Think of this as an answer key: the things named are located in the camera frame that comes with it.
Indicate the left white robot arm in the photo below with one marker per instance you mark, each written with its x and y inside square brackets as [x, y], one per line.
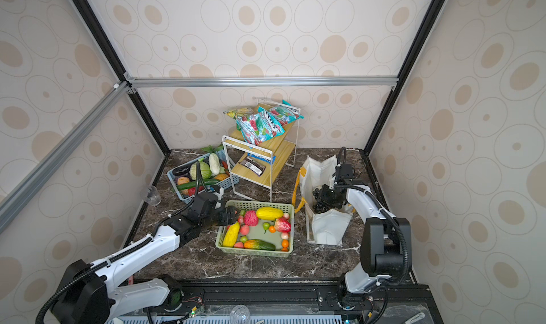
[95, 293]

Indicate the dark grape bunch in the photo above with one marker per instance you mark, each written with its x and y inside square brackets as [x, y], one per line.
[320, 205]

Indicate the green cabbage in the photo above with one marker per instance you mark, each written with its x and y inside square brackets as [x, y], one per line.
[205, 171]

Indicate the horizontal aluminium frame bar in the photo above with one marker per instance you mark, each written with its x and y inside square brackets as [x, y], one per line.
[252, 82]

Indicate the blue plastic vegetable basket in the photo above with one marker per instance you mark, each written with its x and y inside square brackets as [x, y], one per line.
[226, 184]

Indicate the green orange papaya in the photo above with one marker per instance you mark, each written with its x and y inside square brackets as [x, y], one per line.
[259, 245]

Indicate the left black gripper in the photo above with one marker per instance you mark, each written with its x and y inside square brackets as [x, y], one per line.
[226, 219]

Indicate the blue snack packet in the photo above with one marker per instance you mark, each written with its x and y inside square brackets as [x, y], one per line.
[268, 160]

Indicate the yellow green snack bag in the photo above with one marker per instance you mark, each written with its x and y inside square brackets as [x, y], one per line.
[240, 112]

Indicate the green cucumber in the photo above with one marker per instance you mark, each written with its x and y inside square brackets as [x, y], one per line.
[193, 184]

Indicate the diagonal aluminium frame bar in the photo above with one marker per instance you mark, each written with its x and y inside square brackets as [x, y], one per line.
[25, 191]

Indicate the peach colored fruit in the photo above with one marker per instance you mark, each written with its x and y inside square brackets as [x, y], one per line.
[183, 180]

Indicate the green plastic fruit basket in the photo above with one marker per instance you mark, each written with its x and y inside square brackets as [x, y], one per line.
[263, 239]

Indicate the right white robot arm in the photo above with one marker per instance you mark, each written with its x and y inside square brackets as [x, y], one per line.
[385, 253]

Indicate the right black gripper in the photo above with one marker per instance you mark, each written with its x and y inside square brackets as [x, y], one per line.
[324, 197]

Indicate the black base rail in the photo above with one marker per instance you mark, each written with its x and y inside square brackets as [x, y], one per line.
[382, 305]

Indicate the white radish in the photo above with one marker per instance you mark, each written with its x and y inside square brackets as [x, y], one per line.
[214, 164]

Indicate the small green pear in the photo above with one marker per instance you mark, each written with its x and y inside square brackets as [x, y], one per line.
[266, 226]

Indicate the white grocery tote bag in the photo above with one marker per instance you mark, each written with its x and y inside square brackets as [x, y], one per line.
[327, 228]

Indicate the dark snack bar packet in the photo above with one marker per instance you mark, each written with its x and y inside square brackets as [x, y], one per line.
[253, 166]

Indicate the white wire wooden shelf rack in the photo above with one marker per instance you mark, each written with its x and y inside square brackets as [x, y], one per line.
[280, 147]

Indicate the leafy green vegetable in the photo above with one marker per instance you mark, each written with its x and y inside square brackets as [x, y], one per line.
[212, 149]

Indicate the dark eggplant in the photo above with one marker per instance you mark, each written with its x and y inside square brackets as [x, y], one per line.
[181, 171]

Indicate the teal pink snack bag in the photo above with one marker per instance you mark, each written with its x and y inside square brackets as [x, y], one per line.
[285, 114]

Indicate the clear plastic cup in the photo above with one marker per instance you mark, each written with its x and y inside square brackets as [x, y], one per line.
[150, 195]

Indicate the red pepper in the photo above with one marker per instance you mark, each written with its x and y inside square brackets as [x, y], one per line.
[192, 191]

